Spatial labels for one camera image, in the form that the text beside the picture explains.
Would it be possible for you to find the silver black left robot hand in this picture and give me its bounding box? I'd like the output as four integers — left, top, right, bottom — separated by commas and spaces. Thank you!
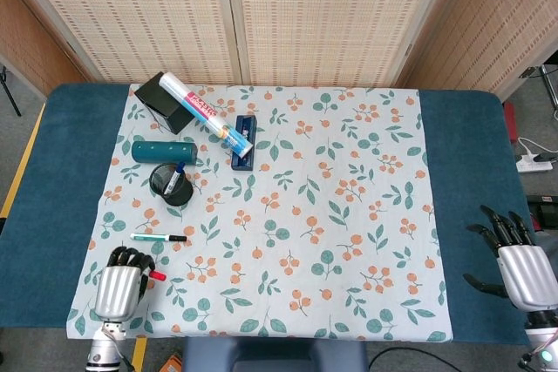
93, 246, 157, 323

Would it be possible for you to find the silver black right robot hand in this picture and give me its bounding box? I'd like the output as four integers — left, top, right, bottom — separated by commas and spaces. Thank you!
462, 205, 558, 313

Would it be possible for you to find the teal whiteboard marker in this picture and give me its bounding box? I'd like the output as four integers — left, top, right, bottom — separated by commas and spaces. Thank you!
129, 233, 188, 243

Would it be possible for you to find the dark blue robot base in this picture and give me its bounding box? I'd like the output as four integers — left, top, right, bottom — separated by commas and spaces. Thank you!
181, 336, 370, 372

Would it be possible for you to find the black mesh pen holder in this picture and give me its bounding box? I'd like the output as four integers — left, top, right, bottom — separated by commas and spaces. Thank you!
148, 162, 194, 207

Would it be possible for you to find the blue marker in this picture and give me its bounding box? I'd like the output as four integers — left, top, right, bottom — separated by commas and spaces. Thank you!
164, 162, 187, 196

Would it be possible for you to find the black floor device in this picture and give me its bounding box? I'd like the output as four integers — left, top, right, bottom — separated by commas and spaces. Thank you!
525, 195, 558, 232

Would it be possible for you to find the white power strip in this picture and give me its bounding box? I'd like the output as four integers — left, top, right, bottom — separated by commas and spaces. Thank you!
515, 153, 554, 173

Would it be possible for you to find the teal velvet table cover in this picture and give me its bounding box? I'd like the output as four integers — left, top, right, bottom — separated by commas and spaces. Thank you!
0, 83, 537, 345

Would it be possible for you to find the teal cylinder with holes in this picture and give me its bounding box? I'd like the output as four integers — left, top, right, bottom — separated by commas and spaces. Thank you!
131, 140, 200, 163

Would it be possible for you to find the red floor object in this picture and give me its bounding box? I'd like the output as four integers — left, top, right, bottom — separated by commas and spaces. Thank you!
503, 101, 520, 145

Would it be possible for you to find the navy blue rectangular tray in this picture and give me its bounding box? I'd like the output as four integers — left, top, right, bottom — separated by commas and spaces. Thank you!
230, 114, 257, 172

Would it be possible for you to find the black metal stand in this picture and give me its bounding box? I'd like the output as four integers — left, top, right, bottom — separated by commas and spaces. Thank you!
518, 64, 558, 120

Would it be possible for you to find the food wrap roll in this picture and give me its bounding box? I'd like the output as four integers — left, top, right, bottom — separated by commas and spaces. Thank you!
158, 71, 255, 159

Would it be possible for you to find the black rectangular box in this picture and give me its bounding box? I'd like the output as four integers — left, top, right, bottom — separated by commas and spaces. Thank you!
133, 71, 197, 136

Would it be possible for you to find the floral print tablecloth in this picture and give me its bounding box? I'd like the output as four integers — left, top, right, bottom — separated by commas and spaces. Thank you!
65, 83, 450, 342

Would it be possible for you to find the black tripod leg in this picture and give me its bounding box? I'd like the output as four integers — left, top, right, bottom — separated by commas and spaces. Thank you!
0, 64, 22, 118

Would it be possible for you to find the woven bamboo folding screen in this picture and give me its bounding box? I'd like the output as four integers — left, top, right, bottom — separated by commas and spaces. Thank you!
0, 0, 558, 98

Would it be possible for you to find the white power cable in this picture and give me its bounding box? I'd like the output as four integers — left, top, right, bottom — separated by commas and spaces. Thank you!
517, 136, 558, 159

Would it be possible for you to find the black floor cable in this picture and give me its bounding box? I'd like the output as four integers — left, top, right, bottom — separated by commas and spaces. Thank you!
368, 348, 459, 372

